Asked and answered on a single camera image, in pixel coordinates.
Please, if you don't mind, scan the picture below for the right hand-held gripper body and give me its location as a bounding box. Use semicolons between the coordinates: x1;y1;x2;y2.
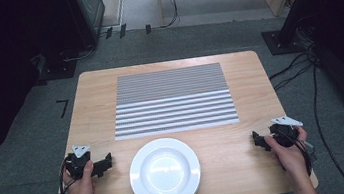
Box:
266;112;306;150

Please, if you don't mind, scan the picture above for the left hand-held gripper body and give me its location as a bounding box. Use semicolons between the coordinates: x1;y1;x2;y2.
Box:
63;142;96;181

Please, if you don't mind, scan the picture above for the white plate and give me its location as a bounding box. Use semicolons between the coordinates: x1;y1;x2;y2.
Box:
125;133;205;194

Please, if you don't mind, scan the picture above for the person's right hand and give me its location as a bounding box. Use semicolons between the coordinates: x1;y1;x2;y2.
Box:
262;125;315;184

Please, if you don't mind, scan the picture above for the person's left hand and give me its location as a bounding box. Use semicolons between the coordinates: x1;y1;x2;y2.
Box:
60;159;98;194

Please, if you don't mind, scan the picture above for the black stand base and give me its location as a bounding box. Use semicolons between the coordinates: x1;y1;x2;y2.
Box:
33;48;82;84
260;25;311;59

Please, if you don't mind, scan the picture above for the grey striped placemat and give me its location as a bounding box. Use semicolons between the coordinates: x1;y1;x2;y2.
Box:
106;61;241;142

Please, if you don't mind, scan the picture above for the dark glass cabinet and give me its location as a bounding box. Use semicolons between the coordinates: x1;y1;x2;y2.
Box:
71;0;111;50

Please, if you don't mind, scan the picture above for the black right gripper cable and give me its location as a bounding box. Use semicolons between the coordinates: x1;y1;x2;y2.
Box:
274;127;316;181

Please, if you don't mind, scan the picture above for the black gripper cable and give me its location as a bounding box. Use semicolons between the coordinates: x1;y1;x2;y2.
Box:
274;127;316;181
54;155;77;194

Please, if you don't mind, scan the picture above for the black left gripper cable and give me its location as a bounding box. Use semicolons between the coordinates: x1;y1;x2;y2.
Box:
54;155;77;194

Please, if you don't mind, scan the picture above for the black floor cable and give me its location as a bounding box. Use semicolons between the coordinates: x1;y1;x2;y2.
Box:
264;49;319;93
306;58;344;194

